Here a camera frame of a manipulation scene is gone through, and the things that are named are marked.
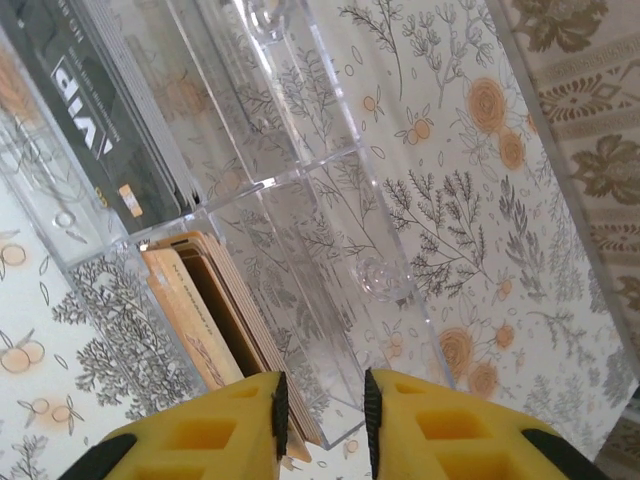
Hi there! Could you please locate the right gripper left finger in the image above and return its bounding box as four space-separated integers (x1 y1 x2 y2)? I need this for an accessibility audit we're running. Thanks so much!
57 370 290 480

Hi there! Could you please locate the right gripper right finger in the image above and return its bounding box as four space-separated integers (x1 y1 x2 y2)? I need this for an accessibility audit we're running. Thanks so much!
363 368 614 480

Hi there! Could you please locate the orange card stack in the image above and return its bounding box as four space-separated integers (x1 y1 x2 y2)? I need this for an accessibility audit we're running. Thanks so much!
140 230 326 464

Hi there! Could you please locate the clear acrylic card box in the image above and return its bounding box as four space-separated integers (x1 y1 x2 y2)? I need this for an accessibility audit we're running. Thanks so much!
0 0 459 451

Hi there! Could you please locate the black VIP card stack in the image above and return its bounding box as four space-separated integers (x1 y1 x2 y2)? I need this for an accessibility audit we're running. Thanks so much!
0 0 206 236

